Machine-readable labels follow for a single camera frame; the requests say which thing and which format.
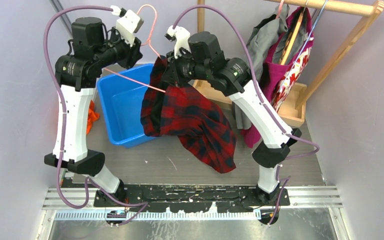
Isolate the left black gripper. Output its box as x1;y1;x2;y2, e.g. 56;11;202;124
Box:
91;26;141;69

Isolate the blue wire hanger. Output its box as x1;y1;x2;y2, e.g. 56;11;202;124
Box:
287;0;328;86

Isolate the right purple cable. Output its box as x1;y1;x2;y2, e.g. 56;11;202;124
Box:
172;4;321;228

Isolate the red plaid skirt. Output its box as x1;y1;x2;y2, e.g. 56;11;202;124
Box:
140;56;237;174

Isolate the wooden hanger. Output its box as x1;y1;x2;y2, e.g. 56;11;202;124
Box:
278;7;306;66

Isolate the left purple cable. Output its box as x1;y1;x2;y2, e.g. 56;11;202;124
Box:
43;4;150;227

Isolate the pink wire hanger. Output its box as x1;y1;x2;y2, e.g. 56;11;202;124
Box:
103;3;167;94

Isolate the purple cable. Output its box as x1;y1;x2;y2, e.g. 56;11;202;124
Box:
43;4;150;227
172;4;321;228

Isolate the wooden clothes rack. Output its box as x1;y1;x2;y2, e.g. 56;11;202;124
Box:
198;0;384;127

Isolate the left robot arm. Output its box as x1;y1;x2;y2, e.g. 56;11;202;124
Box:
44;15;143;207

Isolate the orange cloth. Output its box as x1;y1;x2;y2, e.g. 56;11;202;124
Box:
86;100;100;135

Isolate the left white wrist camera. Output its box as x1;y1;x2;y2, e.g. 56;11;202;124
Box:
110;5;144;47

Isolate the grey garment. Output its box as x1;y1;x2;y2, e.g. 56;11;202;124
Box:
234;3;291;131

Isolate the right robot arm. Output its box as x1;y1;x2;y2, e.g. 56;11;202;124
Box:
162;27;301;206

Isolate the blue plastic bin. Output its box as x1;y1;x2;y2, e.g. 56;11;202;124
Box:
96;63;155;148

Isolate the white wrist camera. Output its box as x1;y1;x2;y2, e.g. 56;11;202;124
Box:
164;25;191;59
110;5;144;47

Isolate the floral white red garment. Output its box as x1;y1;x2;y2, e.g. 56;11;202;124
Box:
271;33;314;112

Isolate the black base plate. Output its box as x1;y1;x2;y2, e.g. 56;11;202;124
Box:
93;184;291;224

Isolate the magenta garment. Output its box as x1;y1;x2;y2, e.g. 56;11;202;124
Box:
239;6;314;149

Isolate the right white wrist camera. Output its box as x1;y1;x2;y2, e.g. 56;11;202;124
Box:
164;25;191;59

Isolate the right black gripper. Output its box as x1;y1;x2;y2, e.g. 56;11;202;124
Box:
162;47;211;88

